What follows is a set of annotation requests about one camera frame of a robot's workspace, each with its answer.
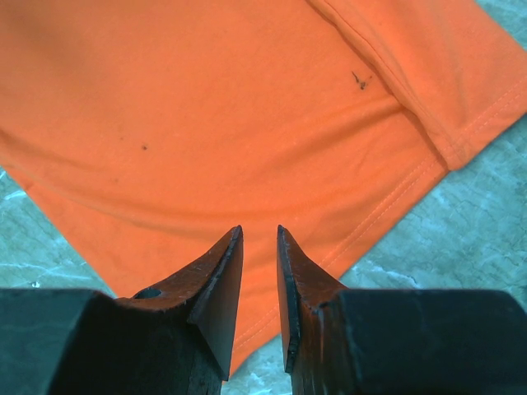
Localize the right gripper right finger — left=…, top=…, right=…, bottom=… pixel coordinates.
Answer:
left=277, top=227, right=526, bottom=394

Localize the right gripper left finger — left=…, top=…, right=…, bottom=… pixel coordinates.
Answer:
left=1, top=226, right=243, bottom=394

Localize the orange t-shirt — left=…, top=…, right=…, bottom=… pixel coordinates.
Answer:
left=1, top=1, right=526, bottom=369

